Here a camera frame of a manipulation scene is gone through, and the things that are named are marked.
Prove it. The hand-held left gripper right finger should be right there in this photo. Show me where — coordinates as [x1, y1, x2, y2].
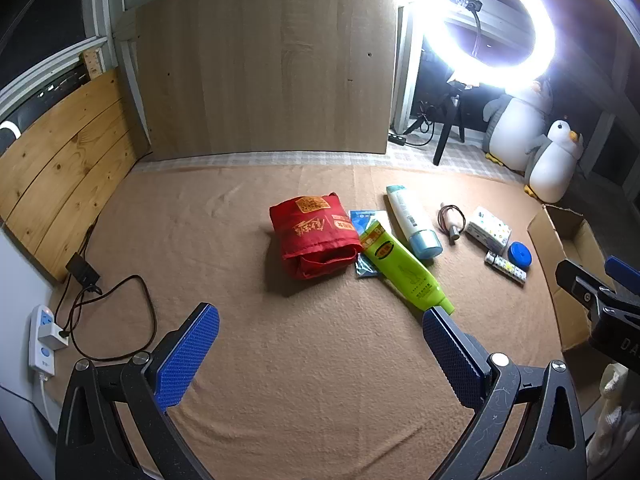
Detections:
[422, 306, 588, 480]

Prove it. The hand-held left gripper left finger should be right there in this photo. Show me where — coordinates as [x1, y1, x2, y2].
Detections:
[55, 302, 221, 480]

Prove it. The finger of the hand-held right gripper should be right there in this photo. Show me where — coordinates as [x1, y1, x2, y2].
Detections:
[604, 256, 640, 292]
[555, 258, 618, 313]

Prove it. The cardboard box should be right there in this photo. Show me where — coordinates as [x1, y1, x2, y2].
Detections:
[526, 204, 621, 356]

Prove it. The green tube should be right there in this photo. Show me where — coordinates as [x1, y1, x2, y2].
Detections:
[359, 220, 457, 316]

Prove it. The purple hair tie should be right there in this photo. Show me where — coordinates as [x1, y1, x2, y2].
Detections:
[437, 203, 468, 233]

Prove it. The blue printed packet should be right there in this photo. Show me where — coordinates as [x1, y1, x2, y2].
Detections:
[348, 209, 388, 279]

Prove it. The red cloth bag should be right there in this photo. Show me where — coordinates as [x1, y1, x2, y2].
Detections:
[269, 192, 363, 281]

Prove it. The blue round lid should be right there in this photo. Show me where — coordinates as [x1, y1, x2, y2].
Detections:
[507, 241, 532, 266]

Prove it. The small patterned strip pack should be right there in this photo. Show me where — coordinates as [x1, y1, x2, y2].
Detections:
[484, 251, 528, 286]

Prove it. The printed tissue pack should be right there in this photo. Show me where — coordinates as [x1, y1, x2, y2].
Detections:
[465, 206, 512, 256]

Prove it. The small penguin plush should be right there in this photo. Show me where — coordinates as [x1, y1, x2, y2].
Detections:
[523, 120, 586, 201]

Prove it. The black power adapter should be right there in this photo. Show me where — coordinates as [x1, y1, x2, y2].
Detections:
[66, 253, 101, 291]

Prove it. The white power strip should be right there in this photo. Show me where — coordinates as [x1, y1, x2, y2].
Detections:
[27, 304, 69, 376]

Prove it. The white tube with blue cap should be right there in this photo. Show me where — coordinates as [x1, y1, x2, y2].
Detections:
[385, 185, 444, 261]

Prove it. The large penguin plush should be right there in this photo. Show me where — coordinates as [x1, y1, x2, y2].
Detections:
[482, 79, 556, 173]

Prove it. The black tripod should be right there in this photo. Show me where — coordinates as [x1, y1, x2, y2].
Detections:
[432, 82, 468, 166]

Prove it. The pine plank panel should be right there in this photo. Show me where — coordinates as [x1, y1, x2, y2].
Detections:
[0, 67, 151, 286]

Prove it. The phone holder on gooseneck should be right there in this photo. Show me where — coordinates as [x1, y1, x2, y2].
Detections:
[449, 0, 483, 61]

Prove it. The black adapter cable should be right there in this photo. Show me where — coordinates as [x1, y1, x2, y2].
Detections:
[52, 210, 161, 361]

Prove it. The black power strip cable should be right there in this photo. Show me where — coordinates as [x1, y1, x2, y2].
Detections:
[405, 102, 441, 148]

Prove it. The ring light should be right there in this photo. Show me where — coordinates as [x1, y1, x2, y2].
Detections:
[430, 0, 557, 93]

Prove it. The white door frame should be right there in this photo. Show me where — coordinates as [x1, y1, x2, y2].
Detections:
[398, 5, 423, 133]

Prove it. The grey window frame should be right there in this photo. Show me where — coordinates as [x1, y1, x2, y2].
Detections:
[0, 0, 141, 126]

